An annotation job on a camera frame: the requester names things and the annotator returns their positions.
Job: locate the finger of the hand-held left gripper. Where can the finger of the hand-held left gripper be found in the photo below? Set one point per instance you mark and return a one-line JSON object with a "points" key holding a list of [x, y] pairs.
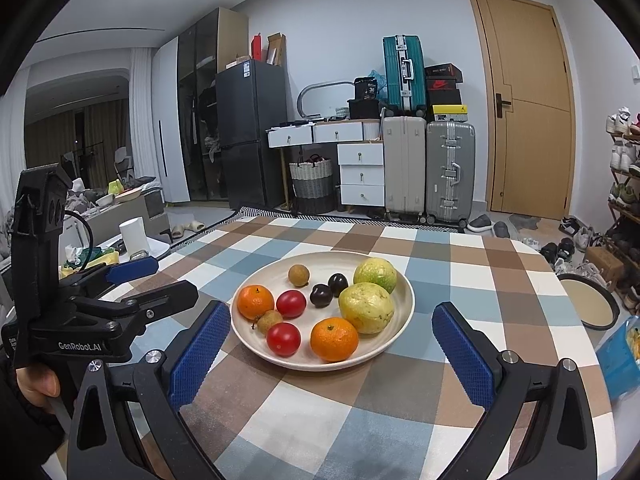
{"points": [[132, 269], [170, 295]]}

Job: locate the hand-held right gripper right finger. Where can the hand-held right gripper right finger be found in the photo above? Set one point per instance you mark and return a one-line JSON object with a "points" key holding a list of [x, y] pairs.
{"points": [[465, 355]]}

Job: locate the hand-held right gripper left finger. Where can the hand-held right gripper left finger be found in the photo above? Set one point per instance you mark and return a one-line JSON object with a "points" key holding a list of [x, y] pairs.
{"points": [[200, 355]]}

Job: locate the orange tangerine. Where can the orange tangerine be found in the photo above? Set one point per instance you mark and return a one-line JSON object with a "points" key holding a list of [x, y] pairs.
{"points": [[255, 302], [334, 340]]}

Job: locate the brown longan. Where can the brown longan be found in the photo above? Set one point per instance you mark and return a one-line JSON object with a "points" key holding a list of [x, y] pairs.
{"points": [[298, 275], [270, 322]]}

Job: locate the red tomato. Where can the red tomato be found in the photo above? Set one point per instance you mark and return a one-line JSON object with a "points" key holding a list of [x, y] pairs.
{"points": [[291, 304], [283, 339]]}

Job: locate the cream round plate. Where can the cream round plate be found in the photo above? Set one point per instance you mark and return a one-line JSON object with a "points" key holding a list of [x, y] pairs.
{"points": [[272, 275]]}

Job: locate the yellow-green guava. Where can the yellow-green guava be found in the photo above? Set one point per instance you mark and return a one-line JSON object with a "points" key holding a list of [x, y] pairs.
{"points": [[366, 308]]}

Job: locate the green guava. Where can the green guava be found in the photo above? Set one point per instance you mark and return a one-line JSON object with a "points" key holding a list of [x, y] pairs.
{"points": [[375, 272]]}

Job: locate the large dark plum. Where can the large dark plum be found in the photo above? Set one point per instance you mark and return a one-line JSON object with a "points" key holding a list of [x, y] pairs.
{"points": [[320, 295]]}

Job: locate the small dark plum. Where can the small dark plum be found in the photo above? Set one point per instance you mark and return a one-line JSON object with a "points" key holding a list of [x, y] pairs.
{"points": [[338, 284]]}

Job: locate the person's left forearm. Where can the person's left forearm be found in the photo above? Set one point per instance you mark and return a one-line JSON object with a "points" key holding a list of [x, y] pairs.
{"points": [[20, 440]]}

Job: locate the person's left hand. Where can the person's left hand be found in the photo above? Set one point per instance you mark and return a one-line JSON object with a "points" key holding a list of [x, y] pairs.
{"points": [[37, 385]]}

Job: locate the white cylinder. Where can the white cylinder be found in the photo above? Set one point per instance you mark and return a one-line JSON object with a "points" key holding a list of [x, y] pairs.
{"points": [[134, 237]]}

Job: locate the yellow-green packet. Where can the yellow-green packet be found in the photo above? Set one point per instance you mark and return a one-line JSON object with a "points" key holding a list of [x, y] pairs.
{"points": [[100, 260]]}

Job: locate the beige slipper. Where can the beige slipper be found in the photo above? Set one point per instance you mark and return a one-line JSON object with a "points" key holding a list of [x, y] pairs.
{"points": [[195, 226], [179, 233]]}

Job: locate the low white cabinet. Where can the low white cabinet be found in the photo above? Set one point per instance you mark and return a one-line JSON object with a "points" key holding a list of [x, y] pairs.
{"points": [[130, 207]]}

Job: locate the checked tablecloth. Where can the checked tablecloth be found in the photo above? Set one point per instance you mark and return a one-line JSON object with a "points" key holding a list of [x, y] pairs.
{"points": [[390, 410]]}

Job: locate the office chair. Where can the office chair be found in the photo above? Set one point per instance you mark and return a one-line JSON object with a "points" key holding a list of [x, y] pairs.
{"points": [[124, 164]]}

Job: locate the grey slipper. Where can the grey slipper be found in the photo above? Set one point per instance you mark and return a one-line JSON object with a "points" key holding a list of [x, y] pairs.
{"points": [[480, 223], [501, 230]]}

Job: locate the round dark-rimmed tray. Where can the round dark-rimmed tray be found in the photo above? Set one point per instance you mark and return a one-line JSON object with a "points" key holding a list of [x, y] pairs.
{"points": [[587, 302]]}

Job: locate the black and white sneakers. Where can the black and white sneakers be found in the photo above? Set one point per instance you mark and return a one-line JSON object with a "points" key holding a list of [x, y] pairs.
{"points": [[559, 250]]}

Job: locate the brown curtain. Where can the brown curtain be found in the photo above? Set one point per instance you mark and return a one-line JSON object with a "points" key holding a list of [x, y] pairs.
{"points": [[100, 130]]}

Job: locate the grey door mat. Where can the grey door mat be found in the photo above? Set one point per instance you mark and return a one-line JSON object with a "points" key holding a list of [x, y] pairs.
{"points": [[525, 221]]}

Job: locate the blue snack packet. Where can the blue snack packet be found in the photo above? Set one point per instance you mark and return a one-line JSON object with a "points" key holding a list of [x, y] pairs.
{"points": [[617, 360]]}

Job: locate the white wardrobe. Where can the white wardrobe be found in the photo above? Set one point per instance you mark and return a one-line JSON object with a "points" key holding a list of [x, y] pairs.
{"points": [[167, 120]]}

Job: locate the white curtain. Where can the white curtain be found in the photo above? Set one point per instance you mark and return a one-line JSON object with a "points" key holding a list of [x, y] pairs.
{"points": [[142, 110]]}

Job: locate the brown cardboard box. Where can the brown cardboard box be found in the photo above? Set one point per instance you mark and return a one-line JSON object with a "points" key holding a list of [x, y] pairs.
{"points": [[602, 266]]}

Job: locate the silver suitcase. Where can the silver suitcase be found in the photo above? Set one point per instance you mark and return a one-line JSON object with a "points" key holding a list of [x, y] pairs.
{"points": [[450, 175]]}

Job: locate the glass-door cabinet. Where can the glass-door cabinet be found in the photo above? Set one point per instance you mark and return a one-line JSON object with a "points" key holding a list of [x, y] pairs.
{"points": [[197, 100]]}

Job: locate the woven basket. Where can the woven basket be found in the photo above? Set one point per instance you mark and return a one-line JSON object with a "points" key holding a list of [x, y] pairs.
{"points": [[311, 180]]}

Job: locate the dark grey fridge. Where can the dark grey fridge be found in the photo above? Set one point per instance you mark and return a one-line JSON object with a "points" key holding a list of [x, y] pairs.
{"points": [[252, 125]]}

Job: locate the beige suitcase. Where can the beige suitcase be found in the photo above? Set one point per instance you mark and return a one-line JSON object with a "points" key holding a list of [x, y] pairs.
{"points": [[404, 170]]}

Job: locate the white drawer desk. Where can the white drawer desk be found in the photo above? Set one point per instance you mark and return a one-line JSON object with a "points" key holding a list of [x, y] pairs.
{"points": [[360, 175]]}

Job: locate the shoe rack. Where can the shoe rack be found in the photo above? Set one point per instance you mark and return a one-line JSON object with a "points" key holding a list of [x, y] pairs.
{"points": [[625, 200]]}

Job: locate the yellow and black shoebox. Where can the yellow and black shoebox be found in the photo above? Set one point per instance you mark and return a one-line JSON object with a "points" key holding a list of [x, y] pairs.
{"points": [[450, 113]]}

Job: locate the wooden door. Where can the wooden door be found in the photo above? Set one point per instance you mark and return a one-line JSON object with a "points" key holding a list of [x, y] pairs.
{"points": [[530, 110]]}

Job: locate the red box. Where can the red box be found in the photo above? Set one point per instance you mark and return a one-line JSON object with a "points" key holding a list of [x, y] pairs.
{"points": [[256, 47]]}

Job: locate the tall cardboard box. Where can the tall cardboard box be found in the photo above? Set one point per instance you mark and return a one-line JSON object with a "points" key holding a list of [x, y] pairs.
{"points": [[276, 50]]}

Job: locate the black bin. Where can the black bin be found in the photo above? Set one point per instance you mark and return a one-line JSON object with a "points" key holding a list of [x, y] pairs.
{"points": [[365, 109]]}

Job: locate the red logo shoebox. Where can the red logo shoebox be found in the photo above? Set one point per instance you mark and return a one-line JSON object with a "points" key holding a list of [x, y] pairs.
{"points": [[441, 85]]}

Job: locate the black carton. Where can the black carton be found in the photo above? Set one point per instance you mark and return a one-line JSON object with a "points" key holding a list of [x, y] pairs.
{"points": [[366, 88]]}

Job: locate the blue plastic bag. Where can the blue plastic bag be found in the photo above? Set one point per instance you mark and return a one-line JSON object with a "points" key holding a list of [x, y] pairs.
{"points": [[381, 82]]}

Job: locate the teal suitcase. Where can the teal suitcase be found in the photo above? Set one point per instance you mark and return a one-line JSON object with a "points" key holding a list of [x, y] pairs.
{"points": [[402, 75]]}

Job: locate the grey curved metal frame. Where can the grey curved metal frame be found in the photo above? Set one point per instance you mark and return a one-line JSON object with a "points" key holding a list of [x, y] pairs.
{"points": [[312, 89]]}

